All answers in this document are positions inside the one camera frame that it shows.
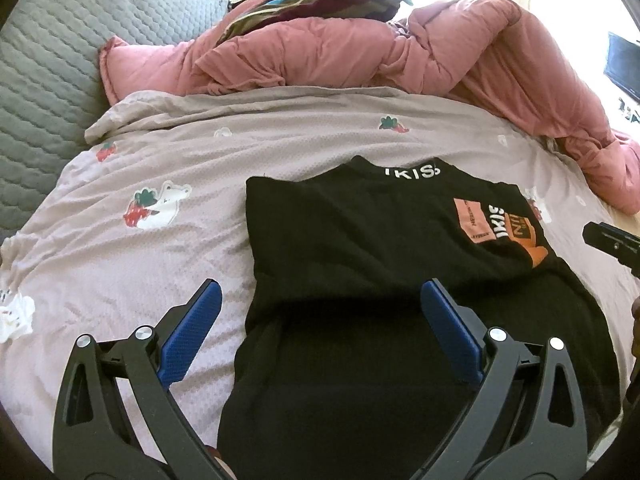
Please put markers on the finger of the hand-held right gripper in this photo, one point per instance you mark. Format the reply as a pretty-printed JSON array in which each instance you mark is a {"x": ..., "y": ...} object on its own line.
[{"x": 612, "y": 242}]

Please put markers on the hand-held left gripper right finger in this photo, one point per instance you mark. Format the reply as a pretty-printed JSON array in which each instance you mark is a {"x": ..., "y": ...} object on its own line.
[{"x": 452, "y": 330}]

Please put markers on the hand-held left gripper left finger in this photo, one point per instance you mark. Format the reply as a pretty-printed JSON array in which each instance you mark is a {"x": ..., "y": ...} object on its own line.
[{"x": 192, "y": 330}]

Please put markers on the black printed shirt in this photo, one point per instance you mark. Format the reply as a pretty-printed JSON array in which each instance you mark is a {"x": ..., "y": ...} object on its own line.
[{"x": 360, "y": 250}]

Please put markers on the strawberry print bed sheet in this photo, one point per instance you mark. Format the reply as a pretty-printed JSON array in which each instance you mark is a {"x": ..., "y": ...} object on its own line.
[{"x": 150, "y": 260}]

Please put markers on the pink quilt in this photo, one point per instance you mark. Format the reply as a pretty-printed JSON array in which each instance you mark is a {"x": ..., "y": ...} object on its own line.
[{"x": 500, "y": 45}]

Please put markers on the pink frilled pillow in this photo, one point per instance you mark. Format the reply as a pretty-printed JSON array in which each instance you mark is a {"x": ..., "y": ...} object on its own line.
[{"x": 140, "y": 70}]

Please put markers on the striped multicolour pillow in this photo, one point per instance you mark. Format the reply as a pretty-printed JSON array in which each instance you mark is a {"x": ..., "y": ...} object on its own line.
[{"x": 320, "y": 0}]

